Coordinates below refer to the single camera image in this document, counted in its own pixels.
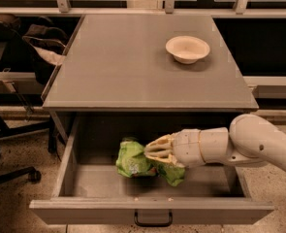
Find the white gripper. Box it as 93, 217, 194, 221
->
144, 129, 205, 167

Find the green rice chip bag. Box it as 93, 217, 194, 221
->
115, 139, 185, 186

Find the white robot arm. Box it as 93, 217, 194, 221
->
144, 114, 286, 172

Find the grey open top drawer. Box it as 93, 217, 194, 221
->
30, 113, 273, 224

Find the dark bag with white lining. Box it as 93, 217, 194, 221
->
22, 24, 69, 84

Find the grey cabinet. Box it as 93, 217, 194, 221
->
40, 14, 260, 144

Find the white bowl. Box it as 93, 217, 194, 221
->
166, 36, 210, 65

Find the black office chair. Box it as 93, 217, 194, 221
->
0, 13, 58, 191

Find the black drawer handle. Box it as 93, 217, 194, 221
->
134, 211, 173, 227

